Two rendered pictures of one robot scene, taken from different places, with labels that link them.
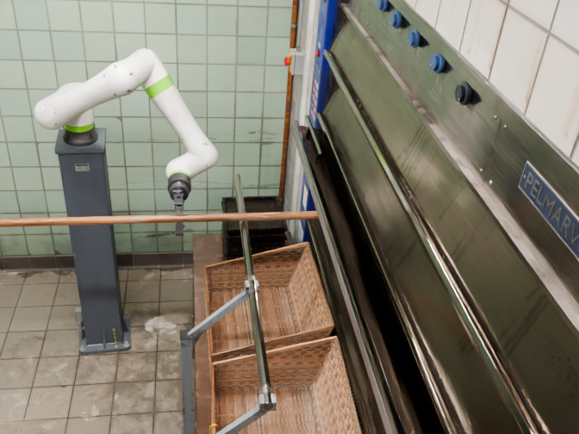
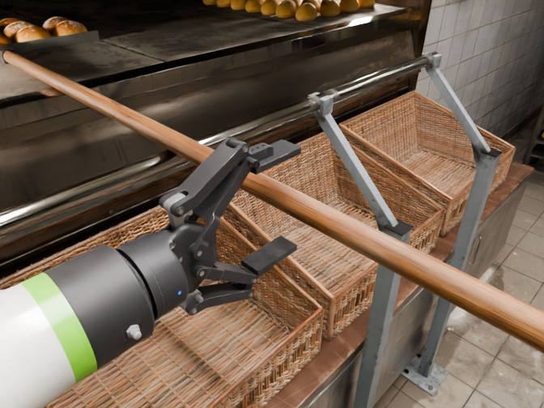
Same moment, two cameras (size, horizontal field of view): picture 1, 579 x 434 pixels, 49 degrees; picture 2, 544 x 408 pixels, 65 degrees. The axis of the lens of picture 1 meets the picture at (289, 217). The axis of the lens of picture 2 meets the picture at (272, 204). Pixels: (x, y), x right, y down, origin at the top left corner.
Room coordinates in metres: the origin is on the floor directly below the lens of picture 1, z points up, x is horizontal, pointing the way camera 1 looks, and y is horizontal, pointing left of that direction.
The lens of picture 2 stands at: (2.18, 0.75, 1.46)
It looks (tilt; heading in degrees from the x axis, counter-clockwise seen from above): 33 degrees down; 235
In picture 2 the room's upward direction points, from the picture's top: straight up
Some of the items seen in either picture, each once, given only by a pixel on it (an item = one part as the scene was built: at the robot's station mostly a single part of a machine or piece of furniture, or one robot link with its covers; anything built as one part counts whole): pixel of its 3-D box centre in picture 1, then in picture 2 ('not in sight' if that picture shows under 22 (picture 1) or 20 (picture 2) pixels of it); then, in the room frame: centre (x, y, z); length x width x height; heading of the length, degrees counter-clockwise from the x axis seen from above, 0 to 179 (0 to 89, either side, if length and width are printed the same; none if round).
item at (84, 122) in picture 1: (75, 107); not in sight; (2.45, 0.95, 1.36); 0.16 x 0.13 x 0.19; 163
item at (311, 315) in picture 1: (263, 306); (164, 325); (2.00, 0.08, 0.72); 0.56 x 0.49 x 0.28; 12
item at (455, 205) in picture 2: not in sight; (426, 153); (0.82, -0.14, 0.72); 0.56 x 0.49 x 0.28; 10
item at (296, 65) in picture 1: (296, 61); not in sight; (2.95, 0.03, 1.46); 0.10 x 0.07 x 0.10; 11
